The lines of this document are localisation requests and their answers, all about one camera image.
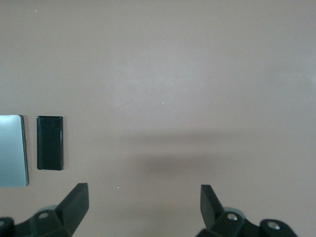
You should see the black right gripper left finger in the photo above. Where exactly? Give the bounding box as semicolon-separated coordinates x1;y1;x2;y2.
0;182;90;237

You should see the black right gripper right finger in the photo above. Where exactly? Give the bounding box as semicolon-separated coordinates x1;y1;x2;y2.
196;184;298;237

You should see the black smartphone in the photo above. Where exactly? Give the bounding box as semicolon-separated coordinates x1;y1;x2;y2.
36;115;65;171

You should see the silver closed laptop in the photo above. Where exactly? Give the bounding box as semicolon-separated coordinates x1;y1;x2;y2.
0;114;30;188

